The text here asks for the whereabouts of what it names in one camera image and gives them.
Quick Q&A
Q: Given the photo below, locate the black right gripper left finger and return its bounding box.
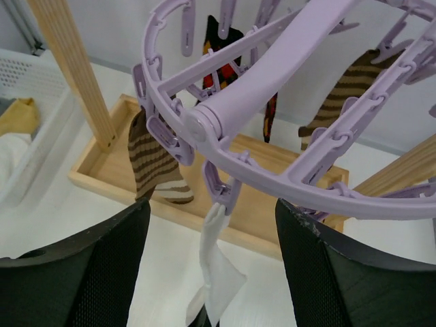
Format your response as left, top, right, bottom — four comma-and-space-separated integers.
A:
1, 199, 151, 326

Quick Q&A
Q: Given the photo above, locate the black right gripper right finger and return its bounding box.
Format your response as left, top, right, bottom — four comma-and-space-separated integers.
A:
275, 199, 435, 326

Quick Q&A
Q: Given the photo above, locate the white sock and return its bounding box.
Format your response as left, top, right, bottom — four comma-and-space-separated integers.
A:
1, 133, 32, 202
185, 202, 247, 326

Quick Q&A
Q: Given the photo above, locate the brown striped sock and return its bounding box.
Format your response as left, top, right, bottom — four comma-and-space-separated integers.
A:
127, 108, 194, 204
298, 50, 403, 151

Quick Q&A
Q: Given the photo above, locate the purple round clip hanger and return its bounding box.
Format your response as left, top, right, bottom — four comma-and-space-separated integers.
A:
133, 1, 435, 219

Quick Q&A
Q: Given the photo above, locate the wooden hanger rack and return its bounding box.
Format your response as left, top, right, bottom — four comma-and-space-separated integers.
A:
26, 0, 436, 261

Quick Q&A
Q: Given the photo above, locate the mustard yellow sock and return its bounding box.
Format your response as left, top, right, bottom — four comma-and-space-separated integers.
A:
1, 98, 40, 136

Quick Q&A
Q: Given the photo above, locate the white plastic basket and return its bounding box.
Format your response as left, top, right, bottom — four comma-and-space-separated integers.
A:
1, 50, 74, 209

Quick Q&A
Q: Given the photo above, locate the red black argyle sock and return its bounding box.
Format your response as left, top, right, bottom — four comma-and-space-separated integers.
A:
197, 15, 244, 104

